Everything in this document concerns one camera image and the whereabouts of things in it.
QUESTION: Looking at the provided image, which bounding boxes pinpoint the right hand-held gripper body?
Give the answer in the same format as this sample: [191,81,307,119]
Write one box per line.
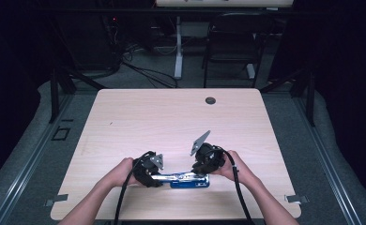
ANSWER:
[189,129,228,173]

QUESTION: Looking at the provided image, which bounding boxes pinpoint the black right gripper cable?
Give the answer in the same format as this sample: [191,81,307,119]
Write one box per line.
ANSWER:
[214,145,256,225]

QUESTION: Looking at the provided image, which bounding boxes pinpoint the black floor cables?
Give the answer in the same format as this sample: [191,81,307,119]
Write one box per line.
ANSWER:
[120,43,179,89]

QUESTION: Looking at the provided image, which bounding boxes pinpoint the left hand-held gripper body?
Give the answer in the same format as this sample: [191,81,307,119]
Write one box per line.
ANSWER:
[131,150,165,186]

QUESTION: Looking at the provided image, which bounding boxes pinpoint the dark equipment with red light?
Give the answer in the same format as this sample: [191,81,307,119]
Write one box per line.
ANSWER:
[99,14,123,68]

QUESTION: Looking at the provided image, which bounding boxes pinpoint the blue stapler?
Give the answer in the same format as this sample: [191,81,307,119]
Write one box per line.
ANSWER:
[150,171,211,189]

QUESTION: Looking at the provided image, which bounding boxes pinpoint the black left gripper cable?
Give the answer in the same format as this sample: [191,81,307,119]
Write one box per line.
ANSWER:
[113,150,157,225]

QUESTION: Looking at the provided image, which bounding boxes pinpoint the black metal stand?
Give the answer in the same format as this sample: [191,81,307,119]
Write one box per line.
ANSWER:
[259,67,317,128]
[48,67,108,124]

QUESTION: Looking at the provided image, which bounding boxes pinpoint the white desk leg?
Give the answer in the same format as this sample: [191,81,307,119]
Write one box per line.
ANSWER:
[174,15,185,81]
[246,63,256,80]

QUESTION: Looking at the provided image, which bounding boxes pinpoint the aluminium floor rail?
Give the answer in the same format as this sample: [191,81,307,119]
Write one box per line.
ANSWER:
[293,93,364,225]
[0,93,74,225]

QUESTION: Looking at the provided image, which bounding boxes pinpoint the light desk top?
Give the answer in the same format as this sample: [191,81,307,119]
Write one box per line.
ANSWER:
[155,0,295,8]

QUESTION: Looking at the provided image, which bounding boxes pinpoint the black folding chair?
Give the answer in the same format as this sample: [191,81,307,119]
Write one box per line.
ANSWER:
[201,12,275,89]

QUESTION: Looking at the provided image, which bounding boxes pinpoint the person's right hand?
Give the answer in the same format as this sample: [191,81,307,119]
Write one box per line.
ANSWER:
[211,149,261,189]

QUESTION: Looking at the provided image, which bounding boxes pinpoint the person's left hand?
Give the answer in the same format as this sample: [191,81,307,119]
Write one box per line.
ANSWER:
[103,157,142,188]

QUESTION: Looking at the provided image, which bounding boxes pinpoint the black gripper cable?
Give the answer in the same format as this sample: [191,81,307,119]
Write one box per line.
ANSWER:
[113,150,157,225]
[214,145,256,225]

